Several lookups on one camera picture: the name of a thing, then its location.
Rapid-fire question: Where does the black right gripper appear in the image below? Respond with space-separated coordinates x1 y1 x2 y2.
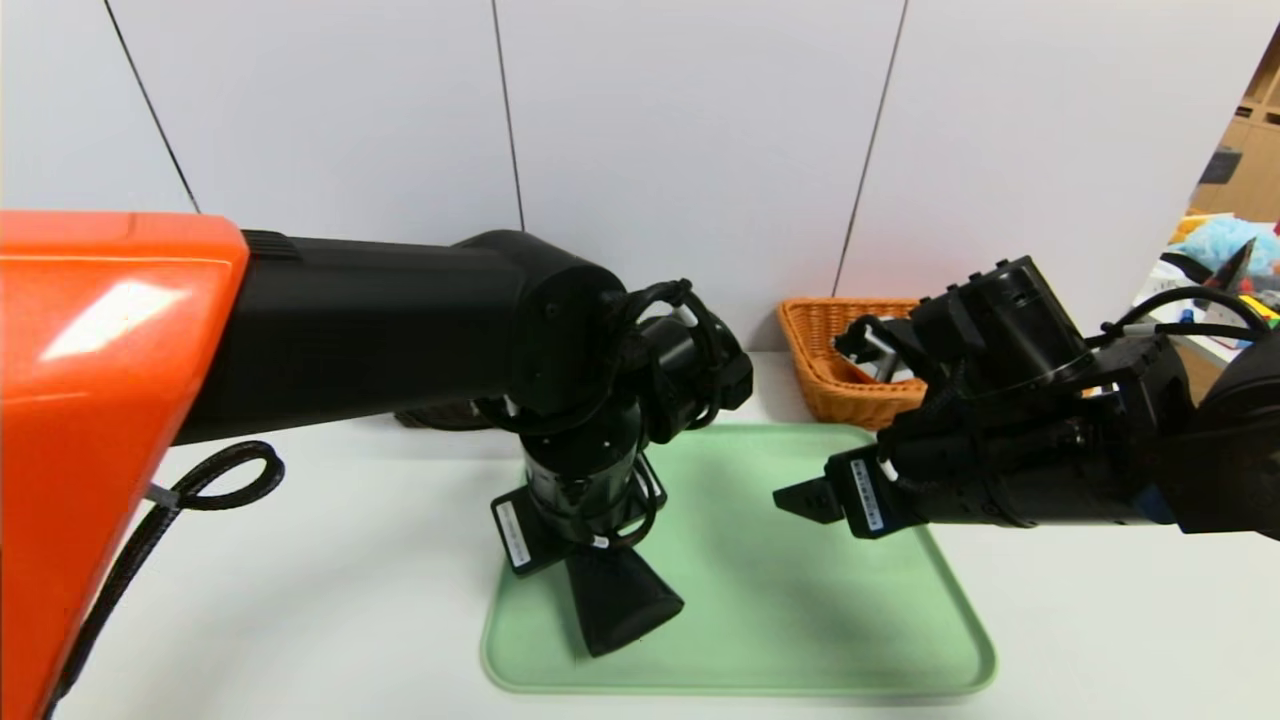
772 423 1036 540

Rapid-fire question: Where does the black glasses case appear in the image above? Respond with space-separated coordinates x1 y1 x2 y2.
564 545 686 659

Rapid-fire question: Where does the orange wicker basket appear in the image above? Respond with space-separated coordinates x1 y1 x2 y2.
778 297 933 432

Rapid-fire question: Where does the dark brown wicker basket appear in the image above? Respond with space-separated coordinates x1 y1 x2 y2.
394 398 496 432

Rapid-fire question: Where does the light green plastic tray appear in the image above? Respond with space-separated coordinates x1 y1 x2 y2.
481 423 998 695

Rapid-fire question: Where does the light blue plush toy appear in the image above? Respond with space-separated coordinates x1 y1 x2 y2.
1180 215 1280 279

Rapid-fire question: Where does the black pointed cone object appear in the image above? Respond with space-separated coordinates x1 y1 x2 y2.
1205 238 1257 291

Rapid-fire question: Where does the dark grey box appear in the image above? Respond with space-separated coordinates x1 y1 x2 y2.
1193 147 1239 189

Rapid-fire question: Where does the wooden shelf unit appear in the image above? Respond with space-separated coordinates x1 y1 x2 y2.
1186 18 1280 226

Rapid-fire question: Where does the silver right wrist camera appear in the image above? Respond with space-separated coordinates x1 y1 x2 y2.
834 314 933 387

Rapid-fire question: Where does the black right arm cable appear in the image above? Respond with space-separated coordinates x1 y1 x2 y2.
1098 286 1276 343

